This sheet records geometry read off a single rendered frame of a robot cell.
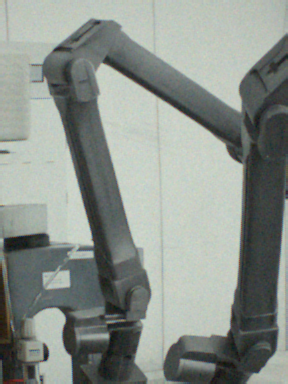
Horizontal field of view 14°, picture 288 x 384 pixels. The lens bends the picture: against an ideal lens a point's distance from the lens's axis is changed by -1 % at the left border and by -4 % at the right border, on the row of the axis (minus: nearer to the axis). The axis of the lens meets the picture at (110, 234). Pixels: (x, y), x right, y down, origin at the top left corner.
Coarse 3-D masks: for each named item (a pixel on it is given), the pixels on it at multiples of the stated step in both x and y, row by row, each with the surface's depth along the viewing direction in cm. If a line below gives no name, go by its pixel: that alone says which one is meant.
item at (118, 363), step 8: (136, 352) 199; (104, 360) 199; (112, 360) 198; (120, 360) 197; (128, 360) 198; (88, 368) 202; (96, 368) 202; (104, 368) 199; (112, 368) 198; (120, 368) 198; (128, 368) 199; (136, 368) 204; (88, 376) 199; (96, 376) 200; (104, 376) 200; (112, 376) 199; (120, 376) 199; (128, 376) 200; (136, 376) 202; (144, 376) 202
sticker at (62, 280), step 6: (66, 270) 220; (42, 276) 218; (48, 276) 219; (60, 276) 220; (66, 276) 221; (42, 282) 218; (54, 282) 219; (60, 282) 220; (66, 282) 221; (48, 288) 219; (54, 288) 219
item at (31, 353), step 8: (32, 320) 211; (24, 328) 211; (32, 328) 211; (24, 336) 211; (32, 336) 211; (24, 344) 210; (32, 344) 211; (40, 344) 212; (16, 352) 214; (24, 352) 210; (32, 352) 211; (40, 352) 212; (16, 360) 214; (24, 360) 211; (32, 360) 211; (40, 360) 212; (16, 368) 214
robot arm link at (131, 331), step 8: (112, 320) 195; (120, 320) 196; (128, 320) 197; (136, 320) 197; (112, 328) 194; (120, 328) 195; (128, 328) 195; (136, 328) 196; (112, 336) 196; (120, 336) 195; (128, 336) 195; (136, 336) 196; (112, 344) 196; (120, 344) 196; (128, 344) 196; (136, 344) 197; (112, 352) 197; (120, 352) 197; (128, 352) 197
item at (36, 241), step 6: (42, 234) 223; (6, 240) 222; (12, 240) 221; (18, 240) 221; (24, 240) 221; (30, 240) 221; (36, 240) 221; (42, 240) 222; (48, 240) 224; (6, 246) 222; (12, 246) 221; (18, 246) 221; (24, 246) 221; (30, 246) 221; (36, 246) 221; (42, 246) 222; (48, 246) 224
